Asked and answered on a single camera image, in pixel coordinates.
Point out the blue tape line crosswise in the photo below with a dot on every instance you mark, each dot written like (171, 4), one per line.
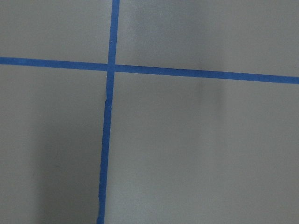
(148, 70)

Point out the blue tape line lengthwise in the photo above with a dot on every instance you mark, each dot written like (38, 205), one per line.
(108, 111)

